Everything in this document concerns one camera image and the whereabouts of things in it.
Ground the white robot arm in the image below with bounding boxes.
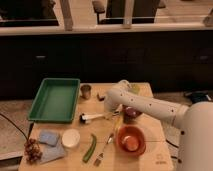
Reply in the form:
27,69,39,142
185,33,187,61
104,80,213,171

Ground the small metal cup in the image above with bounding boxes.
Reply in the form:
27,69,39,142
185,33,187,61
80,84,91,100

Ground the dark purple bowl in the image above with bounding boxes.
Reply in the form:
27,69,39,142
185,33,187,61
123,106,141,123

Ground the green plastic tray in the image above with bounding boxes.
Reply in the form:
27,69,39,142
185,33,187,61
28,78,80,123

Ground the green chili pepper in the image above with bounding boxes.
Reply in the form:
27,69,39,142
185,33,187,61
82,134,97,163

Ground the orange bowl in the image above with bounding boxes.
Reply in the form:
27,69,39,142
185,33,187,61
115,125,146,157

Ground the orange egg-shaped object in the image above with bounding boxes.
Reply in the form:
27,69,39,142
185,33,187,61
123,136,139,151

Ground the metal fork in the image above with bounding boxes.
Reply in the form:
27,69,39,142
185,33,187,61
93,133,114,167

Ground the blue sponge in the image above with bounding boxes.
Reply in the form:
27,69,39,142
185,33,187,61
38,130,59,146

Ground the dark chair behind counter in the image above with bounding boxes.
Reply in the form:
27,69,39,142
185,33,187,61
92,0,166,25

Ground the grey blue cloth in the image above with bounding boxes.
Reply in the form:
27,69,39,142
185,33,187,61
40,141,66,164

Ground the black device on right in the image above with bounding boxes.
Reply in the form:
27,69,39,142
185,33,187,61
184,92,212,104

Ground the bunch of brown grapes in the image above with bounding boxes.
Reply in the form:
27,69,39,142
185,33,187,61
24,138,42,164

